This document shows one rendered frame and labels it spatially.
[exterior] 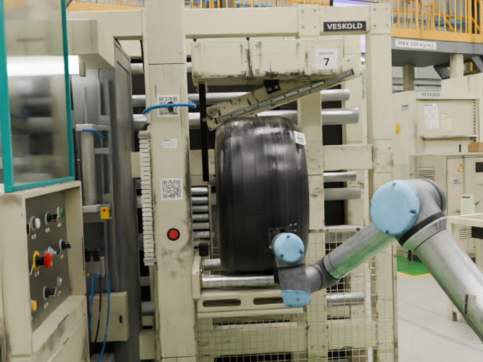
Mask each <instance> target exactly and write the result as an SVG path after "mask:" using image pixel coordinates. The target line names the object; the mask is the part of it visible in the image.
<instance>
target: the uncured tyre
mask: <svg viewBox="0 0 483 362"><path fill-rule="evenodd" d="M294 131H296V132H300V130H299V128H298V127H297V126H296V125H295V124H294V123H292V122H291V121H290V120H289V119H288V118H285V117H282V116H248V117H233V118H230V119H226V120H225V121H224V122H223V123H222V124H221V125H220V126H219V127H218V128H217V129H216V135H215V140H214V157H215V178H216V216H217V234H218V254H219V258H220V261H221V265H222V267H223V268H225V269H226V270H227V271H228V272H229V273H231V274H245V273H261V272H274V270H273V271H268V270H267V269H268V268H274V265H275V256H270V255H269V254H265V249H268V247H269V241H268V236H267V228H289V223H292V222H298V232H297V233H294V234H295V235H296V236H298V237H299V238H300V239H301V241H302V242H303V245H304V253H303V257H304V258H305V255H306V251H307V247H308V234H309V215H310V200H309V184H308V169H307V162H306V157H305V148H304V145H302V144H298V143H296V142H295V135H294ZM245 214H263V215H245Z"/></svg>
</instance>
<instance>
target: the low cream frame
mask: <svg viewBox="0 0 483 362"><path fill-rule="evenodd" d="M446 217H447V224H446V228H447V230H448V231H449V232H450V234H451V235H452V236H453V237H454V238H455V240H456V224H460V225H466V226H471V237H472V238H475V254H476V266H477V268H478V269H479V270H480V272H481V273H483V213H475V214H468V215H455V216H446ZM447 306H448V320H450V321H455V320H456V313H459V314H461V313H460V312H459V311H458V310H457V309H456V307H455V306H454V304H453V303H452V301H451V300H450V299H449V298H448V296H447Z"/></svg>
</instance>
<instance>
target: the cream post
mask: <svg viewBox="0 0 483 362"><path fill-rule="evenodd" d="M145 7H146V24H147V57H148V75H149V107H150V106H155V105H157V96H163V95H179V103H188V84H187V69H186V68H187V65H186V46H185V10H184V0H145ZM179 112H180V116H170V117H158V115H157V108H156V109H152V110H151V111H150V124H151V142H152V176H153V193H154V208H155V243H156V259H157V293H158V311H159V328H160V361H161V362H198V343H197V324H196V301H195V300H192V287H191V270H192V265H193V261H194V250H193V214H192V195H191V176H190V139H189V120H188V107H187V106H179ZM163 139H177V147H173V148H162V140H163ZM171 178H182V184H183V199H182V200H161V184H160V179H171ZM171 231H177V232H178V237H177V238H174V239H172V238H171V237H170V236H169V233H170V232H171Z"/></svg>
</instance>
